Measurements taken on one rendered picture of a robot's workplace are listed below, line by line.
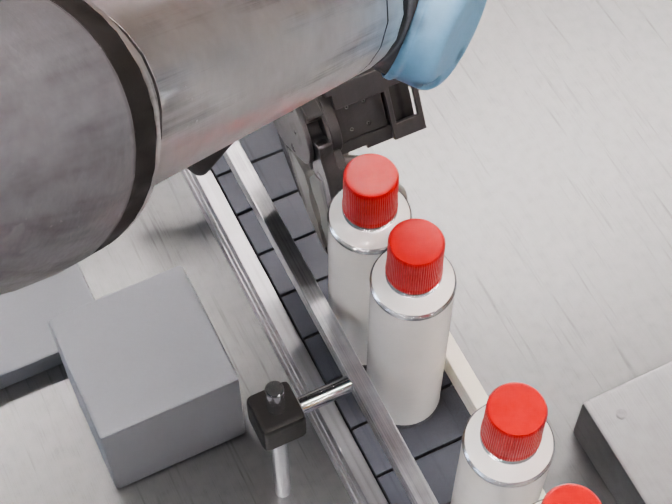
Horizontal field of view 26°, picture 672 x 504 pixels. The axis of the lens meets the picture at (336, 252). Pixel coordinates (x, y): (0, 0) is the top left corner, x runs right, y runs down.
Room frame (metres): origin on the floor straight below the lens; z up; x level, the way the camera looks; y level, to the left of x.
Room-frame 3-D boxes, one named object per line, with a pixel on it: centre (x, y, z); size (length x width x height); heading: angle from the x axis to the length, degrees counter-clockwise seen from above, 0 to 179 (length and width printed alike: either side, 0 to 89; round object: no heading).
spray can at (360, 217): (0.48, -0.02, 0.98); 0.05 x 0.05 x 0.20
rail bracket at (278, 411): (0.39, 0.02, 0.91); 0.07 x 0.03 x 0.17; 116
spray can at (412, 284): (0.43, -0.05, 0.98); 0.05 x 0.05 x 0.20
